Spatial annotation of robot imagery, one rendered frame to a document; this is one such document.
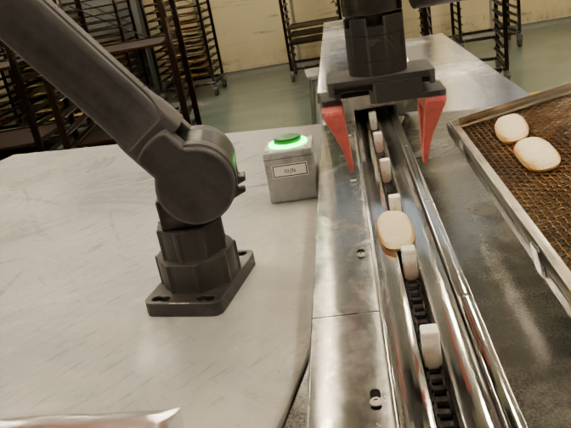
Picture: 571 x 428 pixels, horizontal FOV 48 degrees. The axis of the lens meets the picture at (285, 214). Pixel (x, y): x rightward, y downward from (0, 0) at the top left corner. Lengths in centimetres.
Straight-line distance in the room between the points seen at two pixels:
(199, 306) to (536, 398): 33
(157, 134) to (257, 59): 717
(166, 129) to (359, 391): 31
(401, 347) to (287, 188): 45
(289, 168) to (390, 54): 32
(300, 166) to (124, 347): 38
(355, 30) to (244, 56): 717
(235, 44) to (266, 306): 719
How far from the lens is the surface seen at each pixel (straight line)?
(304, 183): 90
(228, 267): 67
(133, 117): 63
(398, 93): 63
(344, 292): 56
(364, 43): 62
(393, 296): 57
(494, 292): 63
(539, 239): 56
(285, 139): 90
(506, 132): 81
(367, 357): 48
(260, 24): 772
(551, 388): 51
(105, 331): 69
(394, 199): 73
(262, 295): 67
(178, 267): 66
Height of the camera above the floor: 113
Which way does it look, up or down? 21 degrees down
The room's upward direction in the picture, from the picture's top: 10 degrees counter-clockwise
